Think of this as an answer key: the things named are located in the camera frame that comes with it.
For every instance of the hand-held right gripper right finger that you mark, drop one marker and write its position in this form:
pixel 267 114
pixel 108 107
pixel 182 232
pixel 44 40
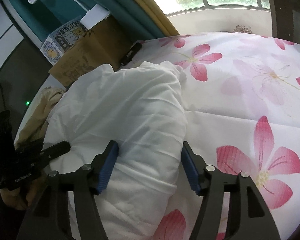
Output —
pixel 191 170

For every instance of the small printed cartoon box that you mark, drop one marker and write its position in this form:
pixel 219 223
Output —
pixel 62 40

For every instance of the brown cardboard box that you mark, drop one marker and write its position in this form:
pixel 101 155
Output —
pixel 90 50

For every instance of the large white garment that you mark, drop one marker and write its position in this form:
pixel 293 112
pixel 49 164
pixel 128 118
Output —
pixel 127 105

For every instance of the yellow curtain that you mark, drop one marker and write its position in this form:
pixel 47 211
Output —
pixel 152 7

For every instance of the white desk lamp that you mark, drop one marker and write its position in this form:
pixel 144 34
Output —
pixel 95 15

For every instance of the black window post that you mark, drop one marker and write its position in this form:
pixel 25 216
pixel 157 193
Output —
pixel 282 10

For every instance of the person's left hand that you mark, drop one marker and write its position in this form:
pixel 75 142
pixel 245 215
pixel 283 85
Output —
pixel 12 200

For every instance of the black pen-shaped tool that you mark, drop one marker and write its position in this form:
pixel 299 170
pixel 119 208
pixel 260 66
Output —
pixel 132 51

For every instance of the teal curtain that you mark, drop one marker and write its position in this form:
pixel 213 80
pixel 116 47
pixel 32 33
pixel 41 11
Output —
pixel 130 12

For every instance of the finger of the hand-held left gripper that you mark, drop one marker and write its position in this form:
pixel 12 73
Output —
pixel 57 150

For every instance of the floral white bed sheet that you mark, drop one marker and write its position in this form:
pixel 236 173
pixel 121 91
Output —
pixel 240 130

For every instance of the beige cloth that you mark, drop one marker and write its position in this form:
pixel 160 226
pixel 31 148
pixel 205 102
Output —
pixel 40 112

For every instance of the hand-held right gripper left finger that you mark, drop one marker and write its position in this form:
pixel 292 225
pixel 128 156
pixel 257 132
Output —
pixel 107 165

